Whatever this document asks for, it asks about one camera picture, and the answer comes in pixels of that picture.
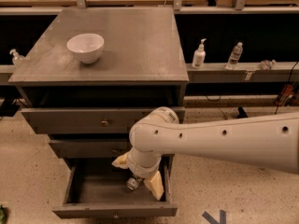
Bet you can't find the grey middle drawer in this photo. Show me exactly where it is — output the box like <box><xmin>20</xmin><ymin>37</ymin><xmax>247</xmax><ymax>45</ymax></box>
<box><xmin>50</xmin><ymin>138</ymin><xmax>131</xmax><ymax>159</ymax></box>

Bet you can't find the orange power tool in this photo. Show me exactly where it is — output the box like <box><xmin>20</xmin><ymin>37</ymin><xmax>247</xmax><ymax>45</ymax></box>
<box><xmin>275</xmin><ymin>83</ymin><xmax>299</xmax><ymax>106</ymax></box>

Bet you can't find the white lotion pump bottle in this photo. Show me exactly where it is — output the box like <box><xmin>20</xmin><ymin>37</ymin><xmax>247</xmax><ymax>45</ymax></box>
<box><xmin>192</xmin><ymin>38</ymin><xmax>206</xmax><ymax>68</ymax></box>

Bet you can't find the clear plastic water bottle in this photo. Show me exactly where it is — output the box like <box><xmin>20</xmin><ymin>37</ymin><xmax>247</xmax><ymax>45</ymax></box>
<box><xmin>225</xmin><ymin>42</ymin><xmax>243</xmax><ymax>69</ymax></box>

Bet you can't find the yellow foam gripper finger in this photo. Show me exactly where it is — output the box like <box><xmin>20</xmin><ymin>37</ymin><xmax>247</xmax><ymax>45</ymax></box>
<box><xmin>144</xmin><ymin>171</ymin><xmax>164</xmax><ymax>201</ymax></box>
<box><xmin>112</xmin><ymin>153</ymin><xmax>128</xmax><ymax>169</ymax></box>

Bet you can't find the grey top drawer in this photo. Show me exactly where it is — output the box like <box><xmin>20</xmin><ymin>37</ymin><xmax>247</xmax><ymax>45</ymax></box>
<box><xmin>21</xmin><ymin>105</ymin><xmax>186</xmax><ymax>135</ymax></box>

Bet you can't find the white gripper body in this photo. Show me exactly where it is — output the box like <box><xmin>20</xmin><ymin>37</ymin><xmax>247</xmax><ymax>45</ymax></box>
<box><xmin>126</xmin><ymin>147</ymin><xmax>162</xmax><ymax>178</ymax></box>

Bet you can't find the grey wooden drawer cabinet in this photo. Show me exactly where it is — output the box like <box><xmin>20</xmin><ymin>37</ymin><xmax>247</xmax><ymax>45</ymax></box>
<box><xmin>8</xmin><ymin>7</ymin><xmax>190</xmax><ymax>173</ymax></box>

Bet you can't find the crumpled clear plastic wrap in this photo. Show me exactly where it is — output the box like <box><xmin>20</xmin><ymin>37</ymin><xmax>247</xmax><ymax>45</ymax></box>
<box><xmin>260</xmin><ymin>60</ymin><xmax>277</xmax><ymax>70</ymax></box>

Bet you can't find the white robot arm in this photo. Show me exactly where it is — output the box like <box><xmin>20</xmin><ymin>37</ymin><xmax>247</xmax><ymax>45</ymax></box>
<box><xmin>112</xmin><ymin>106</ymin><xmax>299</xmax><ymax>199</ymax></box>

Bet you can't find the black stand base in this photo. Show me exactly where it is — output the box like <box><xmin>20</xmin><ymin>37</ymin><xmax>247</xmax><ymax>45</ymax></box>
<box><xmin>237</xmin><ymin>107</ymin><xmax>248</xmax><ymax>119</ymax></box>

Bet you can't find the grey metal shelf rail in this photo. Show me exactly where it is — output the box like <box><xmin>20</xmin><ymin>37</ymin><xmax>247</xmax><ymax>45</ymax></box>
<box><xmin>186</xmin><ymin>62</ymin><xmax>299</xmax><ymax>84</ymax></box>

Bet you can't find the grey open bottom drawer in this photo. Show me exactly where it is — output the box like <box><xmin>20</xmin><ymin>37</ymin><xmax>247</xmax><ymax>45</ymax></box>
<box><xmin>52</xmin><ymin>157</ymin><xmax>178</xmax><ymax>218</ymax></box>

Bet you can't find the white ceramic bowl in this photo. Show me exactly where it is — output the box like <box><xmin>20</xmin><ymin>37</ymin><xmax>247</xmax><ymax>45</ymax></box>
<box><xmin>66</xmin><ymin>34</ymin><xmax>105</xmax><ymax>63</ymax></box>

